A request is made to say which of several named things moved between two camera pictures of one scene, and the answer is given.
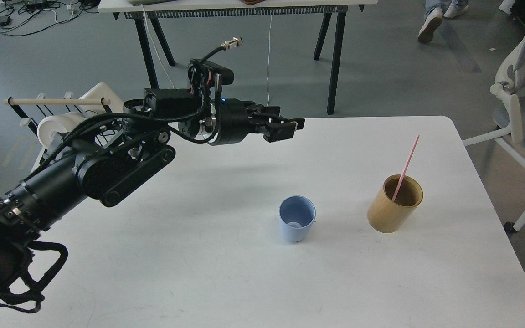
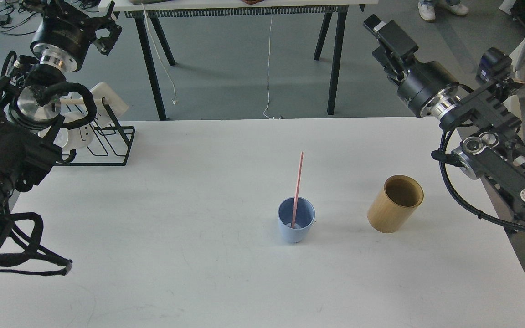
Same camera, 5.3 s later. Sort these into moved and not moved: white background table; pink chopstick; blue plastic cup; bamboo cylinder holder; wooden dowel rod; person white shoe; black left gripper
Moved: pink chopstick; black left gripper; person white shoe
Not moved: white background table; wooden dowel rod; bamboo cylinder holder; blue plastic cup
